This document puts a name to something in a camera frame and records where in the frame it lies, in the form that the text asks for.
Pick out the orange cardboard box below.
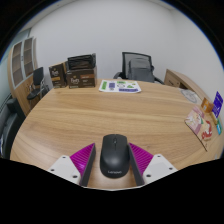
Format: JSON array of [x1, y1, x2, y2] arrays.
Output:
[[200, 97, 215, 114]]

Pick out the wooden shelf unit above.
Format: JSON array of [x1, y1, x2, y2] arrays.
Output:
[[7, 36, 39, 111]]

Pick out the small brown carton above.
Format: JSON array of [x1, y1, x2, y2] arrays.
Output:
[[48, 62, 69, 89]]

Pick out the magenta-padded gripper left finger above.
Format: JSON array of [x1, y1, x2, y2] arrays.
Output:
[[47, 142, 97, 188]]

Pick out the open black box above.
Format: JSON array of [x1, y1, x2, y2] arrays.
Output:
[[67, 53, 97, 72]]

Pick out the black visitor chair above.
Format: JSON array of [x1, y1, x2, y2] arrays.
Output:
[[26, 66, 50, 101]]

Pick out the black mesh office chair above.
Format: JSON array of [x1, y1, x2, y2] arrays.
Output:
[[113, 51, 165, 84]]

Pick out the large brown carton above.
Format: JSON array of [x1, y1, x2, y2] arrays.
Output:
[[65, 67, 98, 89]]

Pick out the purple card package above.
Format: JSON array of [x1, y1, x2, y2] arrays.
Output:
[[211, 90, 224, 119]]

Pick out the black computer mouse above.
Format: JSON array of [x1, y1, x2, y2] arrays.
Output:
[[99, 133, 131, 179]]

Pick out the grey backpack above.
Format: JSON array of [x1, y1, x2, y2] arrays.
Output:
[[126, 57, 156, 83]]

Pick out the wooden side cabinet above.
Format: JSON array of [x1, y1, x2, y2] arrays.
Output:
[[163, 68, 214, 101]]

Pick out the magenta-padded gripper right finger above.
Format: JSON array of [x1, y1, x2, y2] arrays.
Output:
[[128, 142, 178, 187]]

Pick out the black leather armchair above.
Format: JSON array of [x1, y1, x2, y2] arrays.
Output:
[[0, 96, 26, 159]]

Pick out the white sticker sheet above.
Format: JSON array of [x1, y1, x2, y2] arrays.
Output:
[[98, 78, 142, 94]]

